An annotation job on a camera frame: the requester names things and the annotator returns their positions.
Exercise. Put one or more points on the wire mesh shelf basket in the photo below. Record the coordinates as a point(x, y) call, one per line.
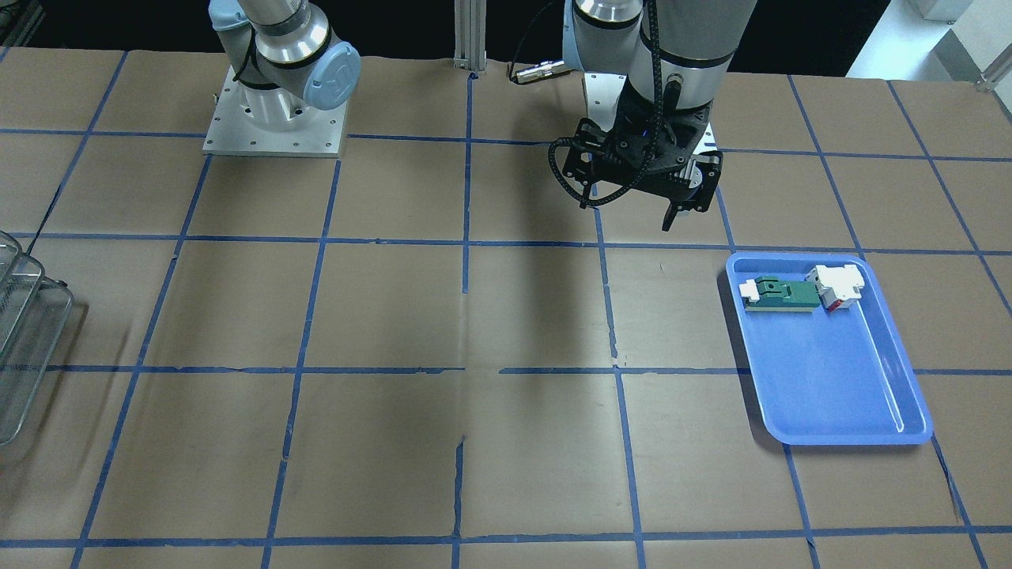
point(34, 310)

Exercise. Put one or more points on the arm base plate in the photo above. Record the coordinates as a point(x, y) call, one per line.
point(249, 122)
point(601, 95)

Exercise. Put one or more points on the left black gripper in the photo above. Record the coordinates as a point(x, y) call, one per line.
point(699, 192)

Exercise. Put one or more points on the green relay socket module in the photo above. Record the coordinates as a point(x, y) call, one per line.
point(771, 294)

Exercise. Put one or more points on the white circuit breaker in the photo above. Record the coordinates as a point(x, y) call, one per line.
point(838, 287)

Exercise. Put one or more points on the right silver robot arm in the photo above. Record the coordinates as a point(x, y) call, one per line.
point(286, 59)

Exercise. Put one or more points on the aluminium profile post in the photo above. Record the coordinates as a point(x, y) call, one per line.
point(469, 18)

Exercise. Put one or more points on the silver cable connector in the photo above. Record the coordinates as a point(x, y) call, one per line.
point(539, 72)

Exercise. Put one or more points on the blue plastic tray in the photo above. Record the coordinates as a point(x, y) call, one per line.
point(828, 378)

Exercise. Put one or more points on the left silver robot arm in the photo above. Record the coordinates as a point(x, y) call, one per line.
point(672, 57)

